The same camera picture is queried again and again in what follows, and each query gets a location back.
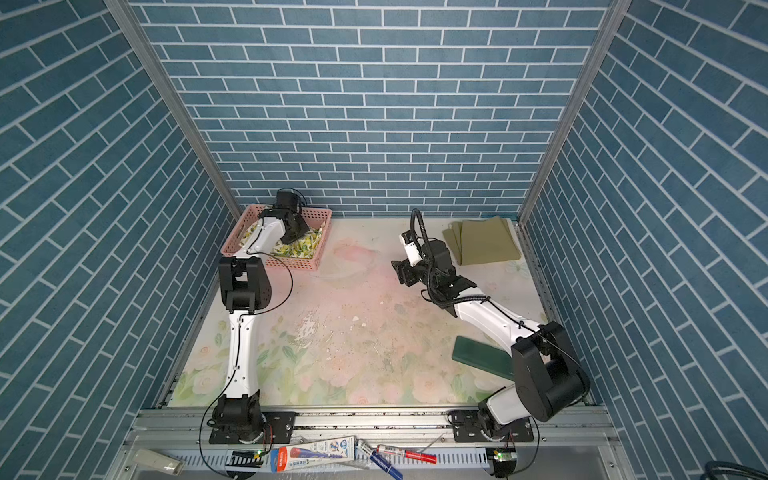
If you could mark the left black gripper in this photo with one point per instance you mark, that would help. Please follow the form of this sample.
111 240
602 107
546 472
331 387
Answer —
301 227

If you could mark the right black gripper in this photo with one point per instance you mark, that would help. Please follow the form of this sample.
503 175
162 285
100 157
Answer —
405 272

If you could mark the lemon print skirt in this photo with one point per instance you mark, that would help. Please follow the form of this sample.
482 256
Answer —
261 236

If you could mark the olive green skirt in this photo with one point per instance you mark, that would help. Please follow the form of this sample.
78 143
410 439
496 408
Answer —
476 242

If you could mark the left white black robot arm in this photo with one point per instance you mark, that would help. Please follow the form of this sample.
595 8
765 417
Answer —
246 292

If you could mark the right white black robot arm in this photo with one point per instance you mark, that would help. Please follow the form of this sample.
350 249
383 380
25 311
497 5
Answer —
547 377

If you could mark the pink plastic basket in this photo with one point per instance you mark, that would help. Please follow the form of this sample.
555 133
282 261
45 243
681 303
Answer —
314 217

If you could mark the dark green rectangular block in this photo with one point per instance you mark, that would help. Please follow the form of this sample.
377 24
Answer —
484 357

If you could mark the red white marker pen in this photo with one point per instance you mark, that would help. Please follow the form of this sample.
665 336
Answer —
393 451

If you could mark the blue marker pen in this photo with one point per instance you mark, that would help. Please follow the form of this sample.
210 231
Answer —
377 459

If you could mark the white red blue box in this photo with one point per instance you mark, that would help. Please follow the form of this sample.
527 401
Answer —
312 454

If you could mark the beige plastic piece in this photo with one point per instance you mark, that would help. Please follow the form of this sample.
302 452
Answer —
158 462

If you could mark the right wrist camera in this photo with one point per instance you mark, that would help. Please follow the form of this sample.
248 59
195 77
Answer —
411 248

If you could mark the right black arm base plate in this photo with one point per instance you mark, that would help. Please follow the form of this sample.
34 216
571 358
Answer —
468 426

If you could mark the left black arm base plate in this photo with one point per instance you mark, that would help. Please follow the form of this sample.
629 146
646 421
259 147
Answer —
274 427

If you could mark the aluminium front rail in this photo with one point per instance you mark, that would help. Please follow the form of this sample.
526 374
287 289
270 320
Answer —
579 443

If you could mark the left corner aluminium post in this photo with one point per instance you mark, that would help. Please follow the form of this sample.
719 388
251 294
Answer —
128 24

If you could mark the corner aluminium post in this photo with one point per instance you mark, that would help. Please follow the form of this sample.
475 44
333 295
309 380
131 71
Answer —
128 24
596 55

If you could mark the right corner aluminium post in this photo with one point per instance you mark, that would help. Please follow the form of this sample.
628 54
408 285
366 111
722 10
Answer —
596 55

